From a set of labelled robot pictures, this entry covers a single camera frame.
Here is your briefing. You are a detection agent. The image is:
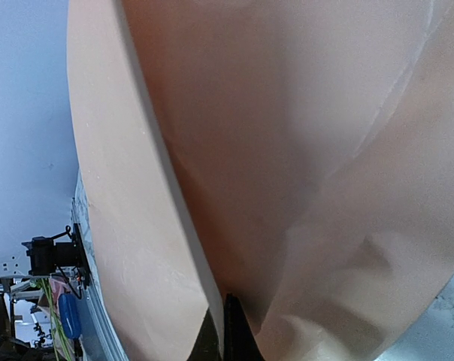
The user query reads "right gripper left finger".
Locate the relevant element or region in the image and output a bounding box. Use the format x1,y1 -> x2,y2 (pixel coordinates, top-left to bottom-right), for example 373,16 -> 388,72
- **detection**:
187,310 -> 222,361

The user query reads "blue object behind table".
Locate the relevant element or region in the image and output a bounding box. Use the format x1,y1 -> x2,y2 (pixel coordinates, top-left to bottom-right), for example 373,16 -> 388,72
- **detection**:
58,293 -> 82,339

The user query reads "peach wrapping paper sheet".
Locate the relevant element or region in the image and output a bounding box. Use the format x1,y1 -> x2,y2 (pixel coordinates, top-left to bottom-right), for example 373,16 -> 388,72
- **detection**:
67,1 -> 454,360

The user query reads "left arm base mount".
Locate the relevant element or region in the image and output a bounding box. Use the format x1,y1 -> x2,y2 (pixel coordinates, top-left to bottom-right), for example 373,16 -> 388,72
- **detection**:
21,223 -> 91,290

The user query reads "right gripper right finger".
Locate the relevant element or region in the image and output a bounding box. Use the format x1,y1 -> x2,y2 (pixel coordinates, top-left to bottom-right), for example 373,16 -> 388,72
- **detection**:
225,293 -> 265,361

